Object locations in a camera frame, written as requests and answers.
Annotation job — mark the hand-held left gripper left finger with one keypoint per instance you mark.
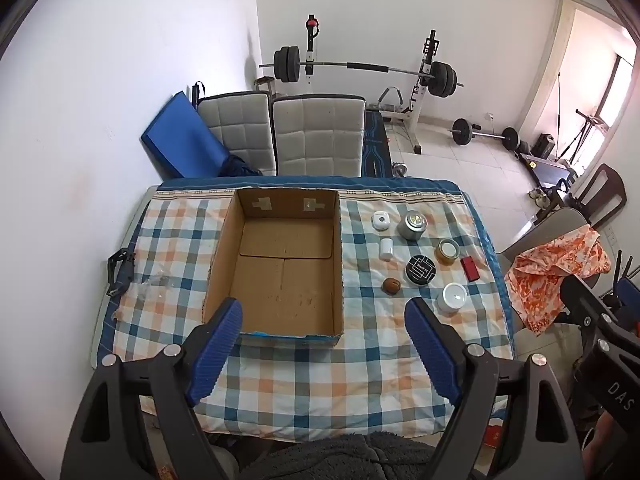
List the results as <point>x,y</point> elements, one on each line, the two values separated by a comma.
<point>220,345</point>

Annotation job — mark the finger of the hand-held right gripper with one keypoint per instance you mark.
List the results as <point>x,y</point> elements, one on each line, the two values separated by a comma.
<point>587,305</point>

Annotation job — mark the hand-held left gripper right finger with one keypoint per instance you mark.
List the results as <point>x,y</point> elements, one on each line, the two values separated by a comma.
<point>430,345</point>

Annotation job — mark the white round jar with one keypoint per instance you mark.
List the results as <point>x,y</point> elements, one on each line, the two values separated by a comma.
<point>451,298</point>

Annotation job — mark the black round tin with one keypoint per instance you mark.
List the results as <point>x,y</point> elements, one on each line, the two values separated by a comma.
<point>420,270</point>

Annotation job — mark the brown cardboard box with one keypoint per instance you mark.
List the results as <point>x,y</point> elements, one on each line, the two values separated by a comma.
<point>285,280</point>

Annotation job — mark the silver round tin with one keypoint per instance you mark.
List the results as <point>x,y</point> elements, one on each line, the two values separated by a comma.
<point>411,226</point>

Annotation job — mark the white rounded compact case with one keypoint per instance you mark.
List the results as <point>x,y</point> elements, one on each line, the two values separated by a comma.
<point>381,220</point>

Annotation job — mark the orange patterned cloth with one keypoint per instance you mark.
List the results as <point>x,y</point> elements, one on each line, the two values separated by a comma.
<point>545,280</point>

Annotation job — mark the brown walnut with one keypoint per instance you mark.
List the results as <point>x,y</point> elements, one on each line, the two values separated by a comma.
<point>391,285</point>

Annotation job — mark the grey chair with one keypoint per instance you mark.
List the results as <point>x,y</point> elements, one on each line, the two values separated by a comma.
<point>555,232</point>

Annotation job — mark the checked tablecloth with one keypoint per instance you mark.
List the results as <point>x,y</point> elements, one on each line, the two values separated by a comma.
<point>350,370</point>

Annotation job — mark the small red box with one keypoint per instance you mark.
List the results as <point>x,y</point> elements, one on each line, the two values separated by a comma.
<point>469,268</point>

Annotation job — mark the clear crumpled plastic tape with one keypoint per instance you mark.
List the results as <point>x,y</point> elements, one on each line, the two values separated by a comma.
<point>150,287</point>

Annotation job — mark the glass jar with gold lid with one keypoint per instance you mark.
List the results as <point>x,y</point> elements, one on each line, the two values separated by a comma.
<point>448,251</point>

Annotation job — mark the small white cylinder bottle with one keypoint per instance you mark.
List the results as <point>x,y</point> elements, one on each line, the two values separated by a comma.
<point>386,248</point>

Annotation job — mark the dark wooden chair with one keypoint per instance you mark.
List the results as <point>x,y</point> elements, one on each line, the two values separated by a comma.
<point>607,190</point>

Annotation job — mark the pair of light shoes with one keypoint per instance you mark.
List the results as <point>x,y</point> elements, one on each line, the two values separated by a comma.
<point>539,197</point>

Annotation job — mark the black plastic clip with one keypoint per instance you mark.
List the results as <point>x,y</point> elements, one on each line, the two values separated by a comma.
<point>119,272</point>

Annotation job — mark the black treadmill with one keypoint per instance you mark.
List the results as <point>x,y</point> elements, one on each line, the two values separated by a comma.
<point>547,170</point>

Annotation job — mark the grey fleece clothing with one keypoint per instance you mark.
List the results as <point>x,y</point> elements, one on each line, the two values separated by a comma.
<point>340,455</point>

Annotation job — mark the black speaker box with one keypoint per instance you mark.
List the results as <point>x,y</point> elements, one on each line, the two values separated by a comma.
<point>544,145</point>

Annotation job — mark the short barbell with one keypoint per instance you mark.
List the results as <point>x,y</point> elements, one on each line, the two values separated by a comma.
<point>482,135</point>

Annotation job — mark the blue folded mat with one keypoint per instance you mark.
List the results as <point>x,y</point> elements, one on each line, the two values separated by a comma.
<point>182,140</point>

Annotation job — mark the white padded chair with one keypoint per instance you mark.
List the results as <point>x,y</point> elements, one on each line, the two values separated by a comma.
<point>240,130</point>
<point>317,135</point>

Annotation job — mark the white weight bench rack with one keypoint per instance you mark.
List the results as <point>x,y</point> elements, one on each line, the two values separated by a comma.
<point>417,105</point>

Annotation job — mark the long barbell with black plates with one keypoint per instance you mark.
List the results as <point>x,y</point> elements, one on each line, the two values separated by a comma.
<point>360,66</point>

